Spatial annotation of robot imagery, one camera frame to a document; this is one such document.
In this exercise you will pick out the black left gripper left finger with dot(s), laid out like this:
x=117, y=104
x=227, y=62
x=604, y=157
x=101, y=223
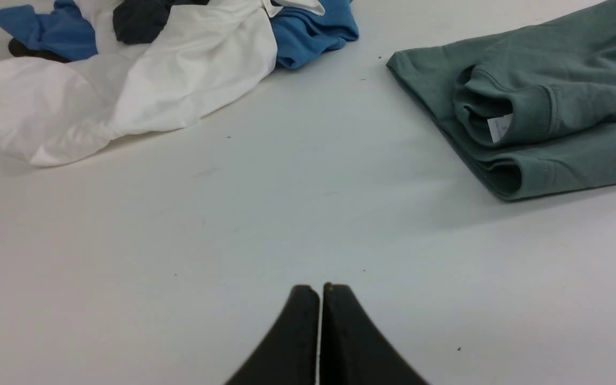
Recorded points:
x=288, y=352

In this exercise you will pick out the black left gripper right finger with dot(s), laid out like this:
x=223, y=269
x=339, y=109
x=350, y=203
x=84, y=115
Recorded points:
x=352, y=349

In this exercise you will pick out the green long-sleeved shirt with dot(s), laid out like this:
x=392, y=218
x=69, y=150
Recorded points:
x=532, y=111

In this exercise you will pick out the white shirt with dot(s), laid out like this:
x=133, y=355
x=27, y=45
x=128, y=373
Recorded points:
x=206, y=57

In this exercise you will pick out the dark grey shirt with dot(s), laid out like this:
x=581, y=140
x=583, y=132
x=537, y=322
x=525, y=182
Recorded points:
x=68, y=32

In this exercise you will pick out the blue shirt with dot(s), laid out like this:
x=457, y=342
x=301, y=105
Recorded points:
x=303, y=30

